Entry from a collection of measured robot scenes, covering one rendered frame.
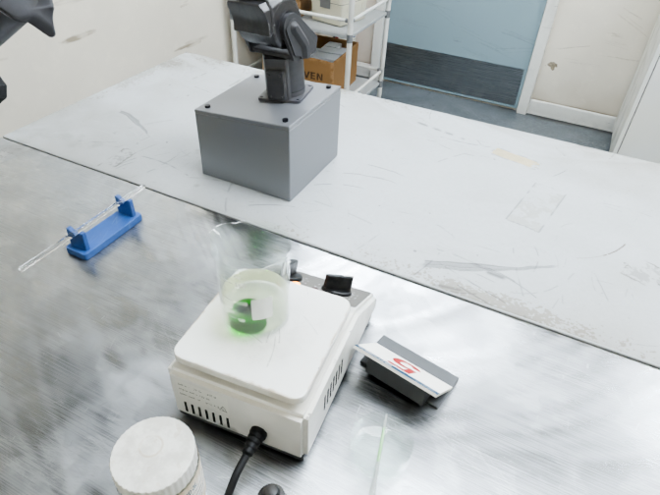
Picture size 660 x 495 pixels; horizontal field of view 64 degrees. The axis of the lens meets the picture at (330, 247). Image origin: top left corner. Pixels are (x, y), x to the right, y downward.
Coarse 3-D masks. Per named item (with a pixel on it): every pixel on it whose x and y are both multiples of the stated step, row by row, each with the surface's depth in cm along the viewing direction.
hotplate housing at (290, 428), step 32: (352, 320) 50; (352, 352) 52; (192, 384) 44; (224, 384) 43; (320, 384) 44; (192, 416) 48; (224, 416) 45; (256, 416) 43; (288, 416) 41; (320, 416) 46; (256, 448) 43; (288, 448) 44
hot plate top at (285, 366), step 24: (312, 288) 50; (216, 312) 47; (312, 312) 47; (336, 312) 47; (192, 336) 45; (216, 336) 45; (288, 336) 45; (312, 336) 45; (336, 336) 45; (192, 360) 43; (216, 360) 43; (240, 360) 43; (264, 360) 43; (288, 360) 43; (312, 360) 43; (240, 384) 42; (264, 384) 41; (288, 384) 41; (312, 384) 42
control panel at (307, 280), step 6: (306, 276) 59; (312, 276) 59; (300, 282) 55; (306, 282) 56; (312, 282) 57; (318, 282) 57; (318, 288) 55; (354, 288) 58; (354, 294) 56; (360, 294) 56; (366, 294) 57; (348, 300) 53; (354, 300) 53; (360, 300) 54; (354, 306) 51
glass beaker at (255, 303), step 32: (224, 224) 44; (256, 224) 44; (224, 256) 45; (256, 256) 46; (288, 256) 42; (224, 288) 42; (256, 288) 41; (288, 288) 44; (224, 320) 45; (256, 320) 43
